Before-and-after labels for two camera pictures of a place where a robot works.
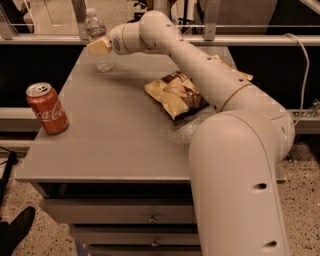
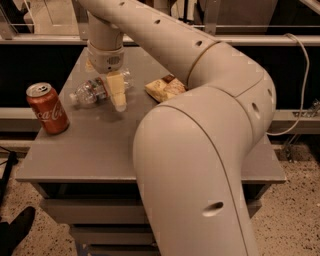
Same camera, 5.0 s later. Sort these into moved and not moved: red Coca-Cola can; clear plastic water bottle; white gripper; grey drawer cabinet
Moved: white gripper; clear plastic water bottle
Not moved: red Coca-Cola can; grey drawer cabinet
